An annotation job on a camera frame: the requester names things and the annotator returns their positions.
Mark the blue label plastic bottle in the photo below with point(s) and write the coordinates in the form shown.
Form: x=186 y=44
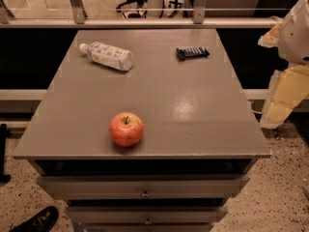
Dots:
x=108 y=55

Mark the grey drawer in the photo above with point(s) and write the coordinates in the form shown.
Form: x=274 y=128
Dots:
x=142 y=187
x=146 y=215

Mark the grey drawer cabinet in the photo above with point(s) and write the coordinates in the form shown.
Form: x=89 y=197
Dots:
x=144 y=131

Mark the lower grey drawer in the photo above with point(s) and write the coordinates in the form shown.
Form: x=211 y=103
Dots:
x=146 y=215

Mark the blue striped snack pack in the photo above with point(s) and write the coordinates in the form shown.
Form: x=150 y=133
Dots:
x=192 y=53

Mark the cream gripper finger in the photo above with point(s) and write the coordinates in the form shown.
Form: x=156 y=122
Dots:
x=270 y=38
x=286 y=90

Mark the red apple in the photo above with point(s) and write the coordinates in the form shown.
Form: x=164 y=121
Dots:
x=125 y=129

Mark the grey metal railing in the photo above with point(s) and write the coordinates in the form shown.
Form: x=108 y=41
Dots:
x=96 y=14

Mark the black office chair base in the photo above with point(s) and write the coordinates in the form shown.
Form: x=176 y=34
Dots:
x=133 y=2

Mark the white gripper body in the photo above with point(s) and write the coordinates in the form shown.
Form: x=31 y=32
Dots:
x=295 y=38

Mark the upper grey drawer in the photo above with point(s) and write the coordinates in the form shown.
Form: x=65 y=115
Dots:
x=142 y=187

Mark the black leather shoe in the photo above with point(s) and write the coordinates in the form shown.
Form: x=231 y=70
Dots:
x=43 y=221

